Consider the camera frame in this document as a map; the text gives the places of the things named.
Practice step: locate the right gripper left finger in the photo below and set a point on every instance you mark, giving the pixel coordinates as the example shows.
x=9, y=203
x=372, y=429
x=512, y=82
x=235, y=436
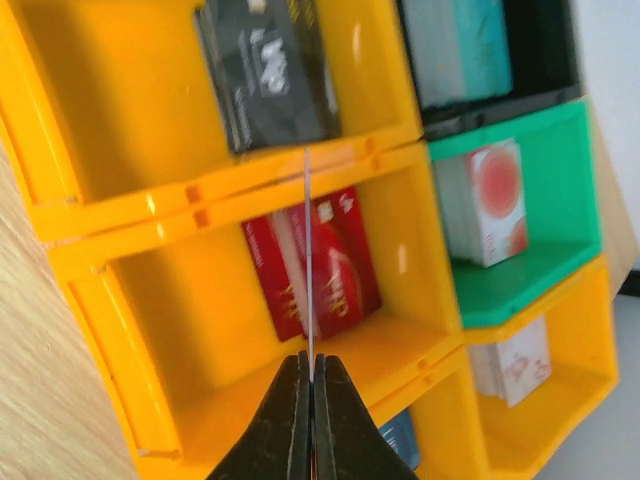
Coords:
x=276, y=443

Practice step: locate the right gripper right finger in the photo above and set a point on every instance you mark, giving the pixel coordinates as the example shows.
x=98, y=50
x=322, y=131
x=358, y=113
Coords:
x=347, y=442

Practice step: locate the blue card stack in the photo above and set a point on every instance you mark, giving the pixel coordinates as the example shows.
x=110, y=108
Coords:
x=399, y=434

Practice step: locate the red VIP card stack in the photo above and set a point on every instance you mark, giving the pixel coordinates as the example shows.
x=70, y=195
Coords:
x=345, y=287

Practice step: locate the white pink card stack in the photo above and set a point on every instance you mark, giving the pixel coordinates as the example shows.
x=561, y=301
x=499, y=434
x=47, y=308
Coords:
x=512, y=369

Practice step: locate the white red circle card stack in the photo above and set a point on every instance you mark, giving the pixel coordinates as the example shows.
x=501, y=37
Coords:
x=482, y=202

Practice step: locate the black VIP card stack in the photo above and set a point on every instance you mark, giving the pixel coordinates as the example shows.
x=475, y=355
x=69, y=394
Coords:
x=269, y=71

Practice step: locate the teal card stack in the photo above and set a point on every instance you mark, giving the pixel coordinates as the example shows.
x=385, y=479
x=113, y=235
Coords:
x=458, y=49

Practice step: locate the yellow bin front right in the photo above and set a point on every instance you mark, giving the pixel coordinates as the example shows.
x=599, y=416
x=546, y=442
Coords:
x=441, y=403

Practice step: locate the yellow bin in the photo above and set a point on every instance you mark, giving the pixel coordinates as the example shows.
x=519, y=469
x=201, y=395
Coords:
x=580, y=372
x=109, y=116
x=441, y=403
x=178, y=325

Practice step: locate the yellow bin front middle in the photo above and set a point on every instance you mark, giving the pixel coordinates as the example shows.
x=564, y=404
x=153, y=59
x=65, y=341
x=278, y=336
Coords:
x=178, y=325

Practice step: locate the yellow bin back right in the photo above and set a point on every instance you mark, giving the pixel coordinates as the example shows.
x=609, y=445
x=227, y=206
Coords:
x=580, y=372

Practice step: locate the green bin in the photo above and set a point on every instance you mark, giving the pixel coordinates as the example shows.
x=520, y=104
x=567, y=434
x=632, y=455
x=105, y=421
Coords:
x=561, y=205

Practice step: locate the yellow bin front left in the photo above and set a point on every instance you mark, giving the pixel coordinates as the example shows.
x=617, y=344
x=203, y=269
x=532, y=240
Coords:
x=109, y=116

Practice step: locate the black bin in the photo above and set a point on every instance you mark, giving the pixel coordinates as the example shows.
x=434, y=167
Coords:
x=544, y=66

